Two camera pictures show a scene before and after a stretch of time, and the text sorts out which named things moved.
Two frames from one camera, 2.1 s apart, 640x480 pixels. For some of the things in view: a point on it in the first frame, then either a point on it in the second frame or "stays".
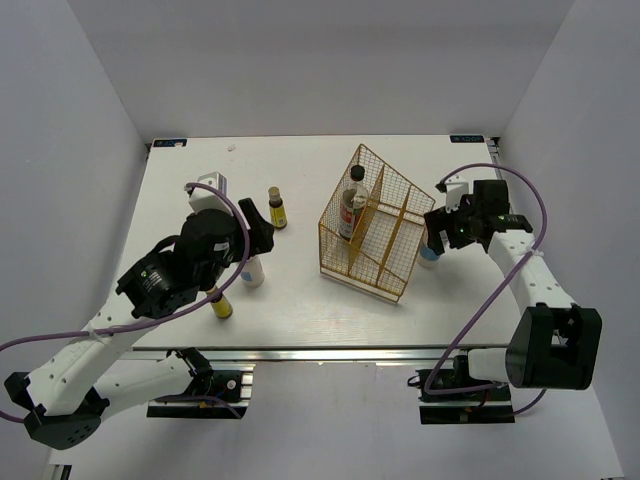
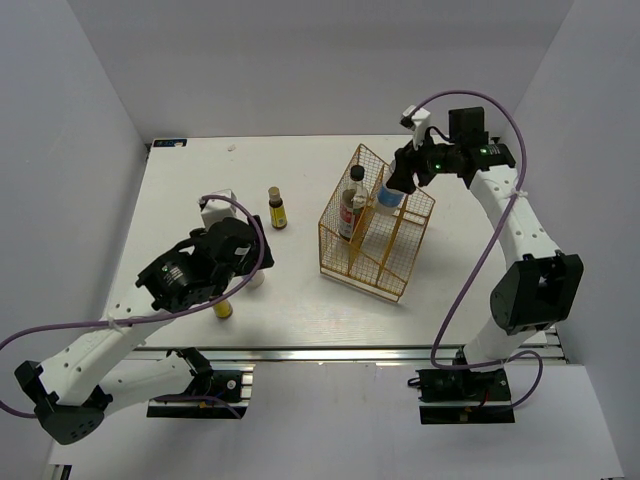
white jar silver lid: [427, 258] -> [388, 200]
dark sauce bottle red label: [353, 203] stays
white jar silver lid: [252, 273] stays
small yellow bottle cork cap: [222, 307] stays
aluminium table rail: [328, 355] stays
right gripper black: [440, 219] -> [408, 160]
